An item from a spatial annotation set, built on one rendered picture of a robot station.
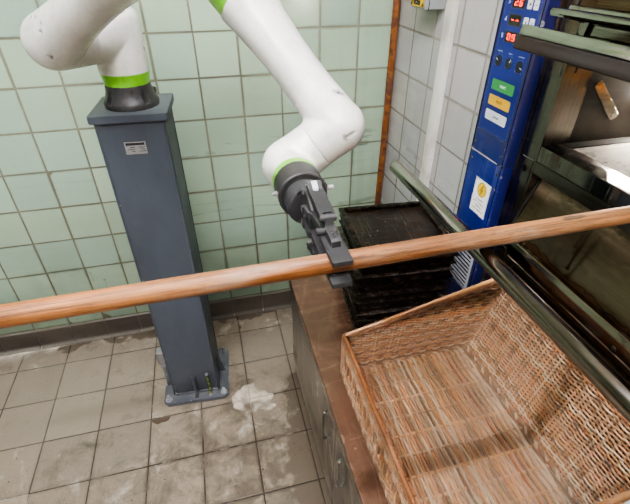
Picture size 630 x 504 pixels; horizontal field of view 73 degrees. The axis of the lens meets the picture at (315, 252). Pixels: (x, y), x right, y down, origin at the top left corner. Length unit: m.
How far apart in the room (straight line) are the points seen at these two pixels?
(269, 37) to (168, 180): 0.61
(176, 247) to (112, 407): 0.86
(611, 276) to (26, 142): 1.85
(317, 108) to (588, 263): 0.67
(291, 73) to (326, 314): 0.81
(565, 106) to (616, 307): 0.46
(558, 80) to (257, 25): 0.66
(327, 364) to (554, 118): 0.85
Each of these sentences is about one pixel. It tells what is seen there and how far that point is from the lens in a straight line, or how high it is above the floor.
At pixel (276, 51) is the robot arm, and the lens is 0.91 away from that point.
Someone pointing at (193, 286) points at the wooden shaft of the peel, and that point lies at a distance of 0.59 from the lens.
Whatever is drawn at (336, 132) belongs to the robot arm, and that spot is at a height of 1.27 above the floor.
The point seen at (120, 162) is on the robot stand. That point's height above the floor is 1.07.
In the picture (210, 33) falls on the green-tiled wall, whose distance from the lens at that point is 1.73.
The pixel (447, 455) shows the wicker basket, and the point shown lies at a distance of 1.15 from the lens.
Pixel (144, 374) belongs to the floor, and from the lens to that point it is 2.14.
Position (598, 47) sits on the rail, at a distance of 0.88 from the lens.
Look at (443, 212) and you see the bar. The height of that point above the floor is 1.17.
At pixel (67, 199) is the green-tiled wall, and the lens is 1.99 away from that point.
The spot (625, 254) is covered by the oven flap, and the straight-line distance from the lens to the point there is 1.06.
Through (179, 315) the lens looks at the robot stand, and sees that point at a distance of 1.67.
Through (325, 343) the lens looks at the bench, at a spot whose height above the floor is 0.58.
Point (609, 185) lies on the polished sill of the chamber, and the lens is 1.04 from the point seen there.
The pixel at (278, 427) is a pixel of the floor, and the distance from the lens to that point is 1.85.
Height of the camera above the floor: 1.56
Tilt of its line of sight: 35 degrees down
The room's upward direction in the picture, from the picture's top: straight up
